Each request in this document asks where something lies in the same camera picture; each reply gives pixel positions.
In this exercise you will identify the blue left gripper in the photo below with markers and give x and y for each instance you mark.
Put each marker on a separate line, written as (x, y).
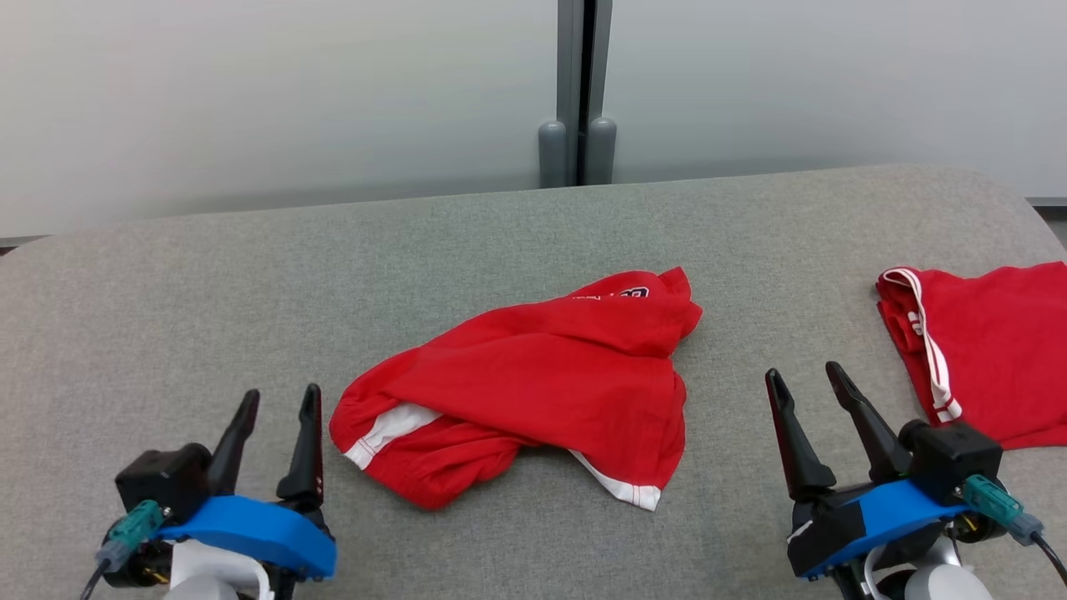
(250, 525)

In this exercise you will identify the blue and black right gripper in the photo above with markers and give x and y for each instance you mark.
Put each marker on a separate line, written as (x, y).
(884, 512)

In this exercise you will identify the red and white basketball jersey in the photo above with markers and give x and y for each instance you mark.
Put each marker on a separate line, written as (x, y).
(1000, 350)

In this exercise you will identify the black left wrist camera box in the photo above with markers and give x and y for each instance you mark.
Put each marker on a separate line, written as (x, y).
(162, 479)

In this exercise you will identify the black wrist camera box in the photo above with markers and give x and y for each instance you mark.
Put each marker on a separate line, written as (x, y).
(162, 479)
(954, 458)

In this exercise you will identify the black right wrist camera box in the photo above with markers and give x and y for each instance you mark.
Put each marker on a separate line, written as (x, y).
(954, 458)

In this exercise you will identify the teal left camera connector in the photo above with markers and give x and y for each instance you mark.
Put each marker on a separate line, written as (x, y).
(133, 525)

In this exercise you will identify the teal camera connector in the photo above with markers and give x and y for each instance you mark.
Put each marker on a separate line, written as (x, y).
(133, 525)
(996, 504)

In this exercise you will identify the teal right camera connector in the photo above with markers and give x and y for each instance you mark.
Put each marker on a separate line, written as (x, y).
(996, 504)

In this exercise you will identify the grey cylindrical post foot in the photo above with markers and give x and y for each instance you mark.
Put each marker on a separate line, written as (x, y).
(602, 150)
(553, 154)

